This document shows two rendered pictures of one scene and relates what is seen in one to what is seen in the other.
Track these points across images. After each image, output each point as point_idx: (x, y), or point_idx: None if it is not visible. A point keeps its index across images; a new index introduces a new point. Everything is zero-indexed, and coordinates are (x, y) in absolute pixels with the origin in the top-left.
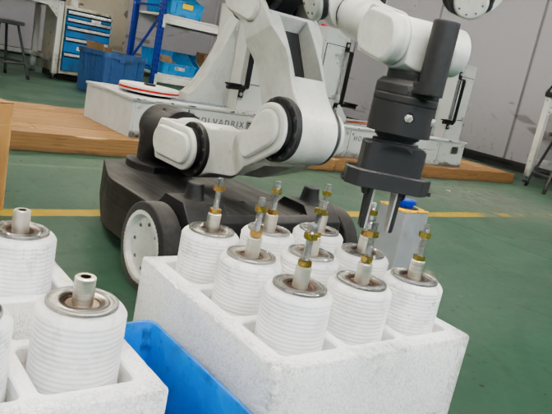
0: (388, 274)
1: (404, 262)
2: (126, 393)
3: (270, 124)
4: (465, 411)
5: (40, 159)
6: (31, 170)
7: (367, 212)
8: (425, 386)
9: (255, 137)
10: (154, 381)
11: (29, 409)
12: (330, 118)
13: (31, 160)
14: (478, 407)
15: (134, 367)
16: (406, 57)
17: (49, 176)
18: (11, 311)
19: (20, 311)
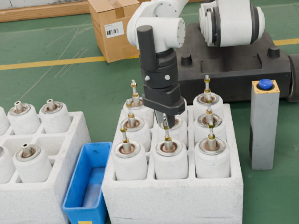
0: (198, 142)
1: (264, 121)
2: (37, 187)
3: (205, 27)
4: (277, 218)
5: (195, 9)
6: (183, 19)
7: (156, 117)
8: (212, 204)
9: (205, 32)
10: (50, 184)
11: (6, 188)
12: (245, 18)
13: (189, 10)
14: (292, 218)
15: (50, 176)
16: (136, 46)
17: (189, 22)
18: (47, 139)
19: (50, 139)
